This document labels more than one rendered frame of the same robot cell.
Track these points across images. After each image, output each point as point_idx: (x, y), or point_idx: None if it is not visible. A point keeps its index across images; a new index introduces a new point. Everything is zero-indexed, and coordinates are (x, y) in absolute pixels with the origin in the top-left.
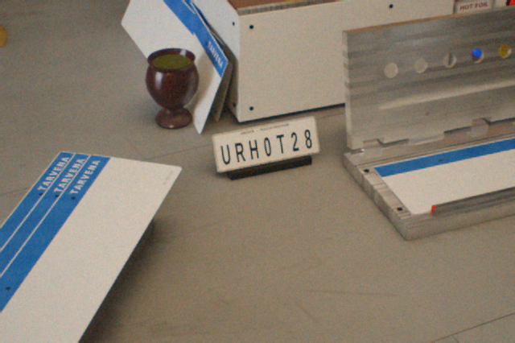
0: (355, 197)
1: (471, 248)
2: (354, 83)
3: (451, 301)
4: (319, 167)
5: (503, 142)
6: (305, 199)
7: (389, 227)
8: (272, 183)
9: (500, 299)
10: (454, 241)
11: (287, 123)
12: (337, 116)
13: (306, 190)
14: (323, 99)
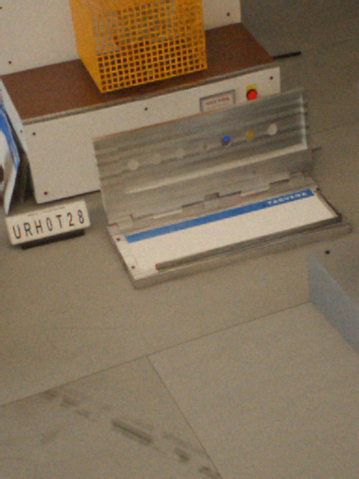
0: (108, 258)
1: (180, 293)
2: (103, 177)
3: (153, 331)
4: (89, 237)
5: (228, 211)
6: (73, 261)
7: (126, 280)
8: (51, 251)
9: (188, 329)
10: (170, 288)
11: (64, 206)
12: None
13: (76, 254)
14: None
